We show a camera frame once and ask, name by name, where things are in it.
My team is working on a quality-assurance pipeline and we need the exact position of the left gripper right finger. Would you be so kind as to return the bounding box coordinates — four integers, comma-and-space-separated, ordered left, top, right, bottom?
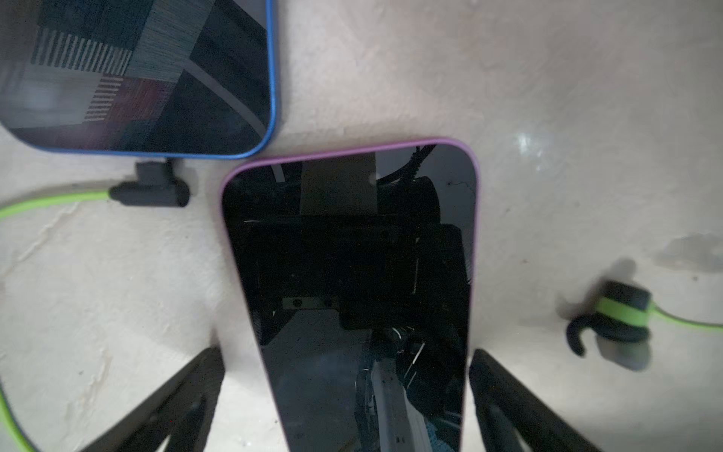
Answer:
469, 348, 598, 451

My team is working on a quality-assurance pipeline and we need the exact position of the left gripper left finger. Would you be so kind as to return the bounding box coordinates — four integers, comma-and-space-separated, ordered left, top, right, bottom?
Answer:
85, 347, 225, 451

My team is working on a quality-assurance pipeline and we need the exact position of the purple smartphone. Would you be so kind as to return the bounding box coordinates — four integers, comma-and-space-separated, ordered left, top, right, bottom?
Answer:
220, 139, 477, 451

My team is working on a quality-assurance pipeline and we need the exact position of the blue smartphone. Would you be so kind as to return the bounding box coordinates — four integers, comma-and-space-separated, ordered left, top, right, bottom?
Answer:
1, 0, 280, 159

